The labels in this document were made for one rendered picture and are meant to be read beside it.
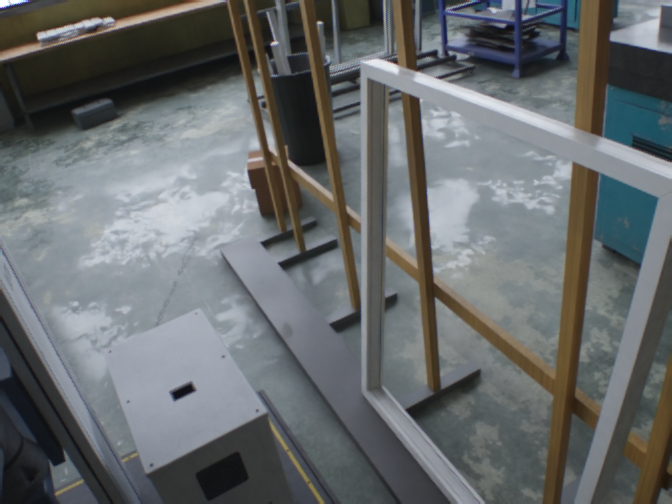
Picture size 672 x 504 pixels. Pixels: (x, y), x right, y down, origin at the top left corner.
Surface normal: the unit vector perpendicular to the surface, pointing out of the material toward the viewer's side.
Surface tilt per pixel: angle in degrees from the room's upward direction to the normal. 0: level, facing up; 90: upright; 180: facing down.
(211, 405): 0
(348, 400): 0
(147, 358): 0
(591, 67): 90
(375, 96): 90
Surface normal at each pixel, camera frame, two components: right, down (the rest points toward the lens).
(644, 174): -0.89, 0.24
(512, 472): -0.15, -0.84
